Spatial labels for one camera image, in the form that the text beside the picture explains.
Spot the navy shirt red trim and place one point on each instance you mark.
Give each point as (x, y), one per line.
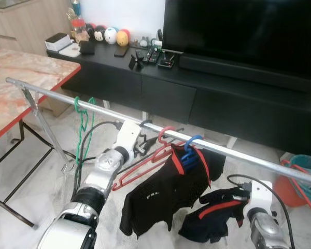
(212, 218)

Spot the green plastic hanger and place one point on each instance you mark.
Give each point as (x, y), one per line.
(83, 116)

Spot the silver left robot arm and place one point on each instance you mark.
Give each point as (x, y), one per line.
(101, 174)

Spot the red plastic hanger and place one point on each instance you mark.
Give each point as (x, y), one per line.
(145, 168)
(303, 187)

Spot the blue plastic hanger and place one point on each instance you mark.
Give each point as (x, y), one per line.
(189, 155)

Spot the red plastic bucket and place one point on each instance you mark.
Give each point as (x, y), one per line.
(282, 194)

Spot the silver clothes rack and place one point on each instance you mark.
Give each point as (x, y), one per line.
(238, 155)

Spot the black shirt red trim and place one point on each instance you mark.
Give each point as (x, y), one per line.
(166, 197)

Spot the teal plastic bag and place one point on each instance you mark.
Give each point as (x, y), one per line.
(310, 166)

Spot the black TV console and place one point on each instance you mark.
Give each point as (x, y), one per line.
(223, 109)

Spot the small black box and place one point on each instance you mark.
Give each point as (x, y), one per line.
(166, 61)

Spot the black remote control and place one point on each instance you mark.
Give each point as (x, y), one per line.
(151, 56)

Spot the black smartphone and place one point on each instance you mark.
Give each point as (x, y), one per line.
(121, 51)

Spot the yellow ball figurine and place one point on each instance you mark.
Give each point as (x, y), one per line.
(123, 37)

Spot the black square pouch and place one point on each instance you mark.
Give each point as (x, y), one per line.
(86, 47)

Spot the black white ball figurine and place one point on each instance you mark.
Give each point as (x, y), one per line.
(99, 34)

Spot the black soundbar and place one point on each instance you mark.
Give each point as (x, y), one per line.
(238, 70)

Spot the white box black lid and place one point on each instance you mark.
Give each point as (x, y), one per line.
(58, 42)

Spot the marble table red edge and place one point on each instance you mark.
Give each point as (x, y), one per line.
(20, 78)

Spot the black flat television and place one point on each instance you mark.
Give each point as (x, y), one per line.
(238, 31)

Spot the light wood cabinet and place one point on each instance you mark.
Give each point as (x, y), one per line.
(26, 23)

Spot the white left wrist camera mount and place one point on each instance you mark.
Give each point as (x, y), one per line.
(127, 137)

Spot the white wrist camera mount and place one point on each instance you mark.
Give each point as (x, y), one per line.
(260, 198)
(127, 137)

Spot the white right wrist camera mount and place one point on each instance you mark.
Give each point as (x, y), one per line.
(260, 198)

